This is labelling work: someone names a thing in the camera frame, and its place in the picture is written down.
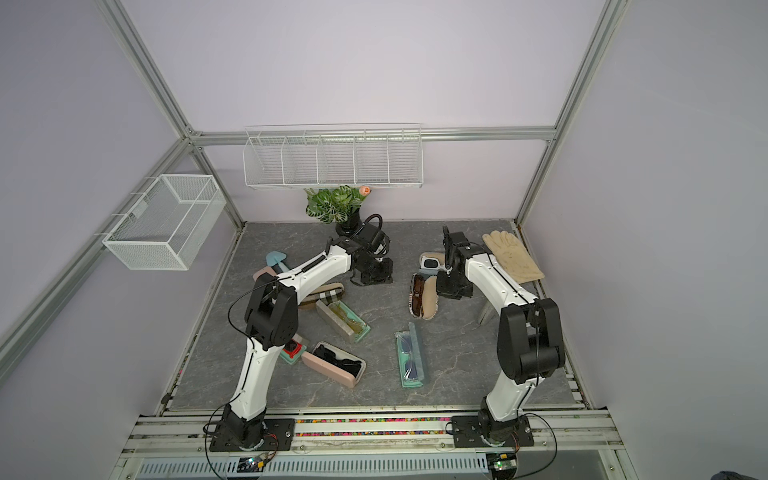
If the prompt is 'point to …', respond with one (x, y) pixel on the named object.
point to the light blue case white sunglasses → (427, 273)
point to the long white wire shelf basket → (340, 155)
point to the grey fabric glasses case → (488, 315)
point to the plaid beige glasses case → (326, 293)
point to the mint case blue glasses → (410, 357)
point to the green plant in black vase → (340, 206)
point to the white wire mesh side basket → (167, 224)
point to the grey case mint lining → (324, 308)
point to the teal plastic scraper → (277, 257)
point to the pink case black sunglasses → (327, 368)
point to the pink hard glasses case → (261, 271)
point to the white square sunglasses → (433, 263)
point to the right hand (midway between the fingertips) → (446, 291)
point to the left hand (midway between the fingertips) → (395, 281)
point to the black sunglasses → (348, 365)
